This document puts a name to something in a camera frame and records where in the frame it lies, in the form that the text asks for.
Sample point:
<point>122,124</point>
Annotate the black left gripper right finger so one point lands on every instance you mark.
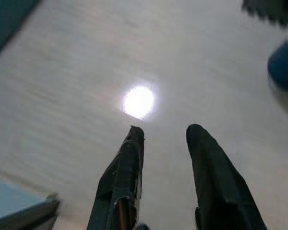
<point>216,182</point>

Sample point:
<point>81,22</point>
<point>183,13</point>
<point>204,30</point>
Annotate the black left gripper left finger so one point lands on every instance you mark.
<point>120,182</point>

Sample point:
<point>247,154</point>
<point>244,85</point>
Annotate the blue round trash bin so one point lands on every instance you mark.
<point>283,64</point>

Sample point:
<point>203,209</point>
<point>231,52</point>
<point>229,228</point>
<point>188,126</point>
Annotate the black foam floor mat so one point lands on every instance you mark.
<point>273,9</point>

